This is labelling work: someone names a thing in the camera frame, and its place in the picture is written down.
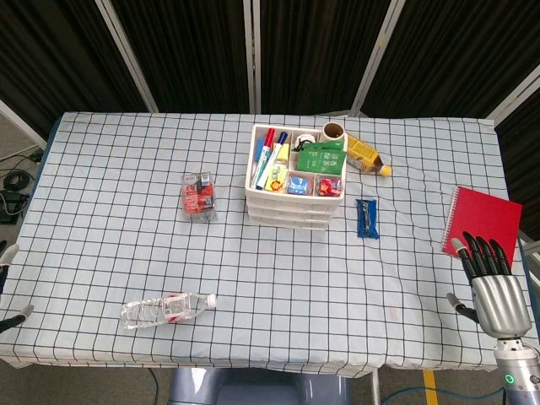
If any white black small clip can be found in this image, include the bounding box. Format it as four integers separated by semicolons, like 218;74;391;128
293;133;317;154

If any black coiled floor cable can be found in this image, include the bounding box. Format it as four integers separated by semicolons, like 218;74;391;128
0;154;43;193

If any black folding screen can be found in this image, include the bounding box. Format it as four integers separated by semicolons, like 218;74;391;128
0;0;540;140

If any red spiral notebook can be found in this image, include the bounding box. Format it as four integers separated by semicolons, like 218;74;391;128
440;185;524;276

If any blue small packet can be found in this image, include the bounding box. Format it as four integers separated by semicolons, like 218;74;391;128
288;175;313;196

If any blue cap whiteboard marker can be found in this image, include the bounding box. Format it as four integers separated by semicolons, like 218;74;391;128
256;132;289;191

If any clear bottom drawer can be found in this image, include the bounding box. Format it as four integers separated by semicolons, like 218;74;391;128
251;217;333;230

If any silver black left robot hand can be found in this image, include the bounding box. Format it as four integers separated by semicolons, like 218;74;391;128
0;242;35;335

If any blue snack packet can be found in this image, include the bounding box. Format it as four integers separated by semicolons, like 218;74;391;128
355;197;381;240

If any white drawer organizer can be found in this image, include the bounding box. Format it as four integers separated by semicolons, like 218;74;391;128
244;123;349;231

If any red small packet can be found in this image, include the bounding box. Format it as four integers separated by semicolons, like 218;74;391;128
316;176;343;198

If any red cap whiteboard marker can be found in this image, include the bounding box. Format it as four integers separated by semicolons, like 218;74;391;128
251;128;276;190

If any blue checked tablecloth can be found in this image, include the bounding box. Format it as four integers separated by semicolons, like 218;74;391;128
0;111;540;378

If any red packaged item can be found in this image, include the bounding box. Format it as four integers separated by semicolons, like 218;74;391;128
180;170;219;224

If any clear middle drawer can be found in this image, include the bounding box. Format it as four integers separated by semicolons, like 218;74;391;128
248;208;339;220

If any brown cardboard tape roll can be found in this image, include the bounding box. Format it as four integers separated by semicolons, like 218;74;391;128
322;121;348;143

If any yellow label tea bottle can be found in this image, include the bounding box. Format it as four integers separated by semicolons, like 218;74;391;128
344;132;393;178

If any black floor power adapter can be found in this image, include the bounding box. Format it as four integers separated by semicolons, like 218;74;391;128
0;190;29;224

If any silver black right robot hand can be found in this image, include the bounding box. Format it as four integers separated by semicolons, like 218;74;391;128
445;230;533;339

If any clear plastic water bottle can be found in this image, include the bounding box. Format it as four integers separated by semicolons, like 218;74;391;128
120;292;219;331

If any yellow cartoon snack packet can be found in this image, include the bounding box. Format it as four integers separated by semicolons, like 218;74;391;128
266;143;292;194

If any green tea packet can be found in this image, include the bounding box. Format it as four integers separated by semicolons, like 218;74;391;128
296;141;348;176

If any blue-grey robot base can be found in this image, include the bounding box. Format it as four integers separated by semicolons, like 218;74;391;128
168;366;351;405

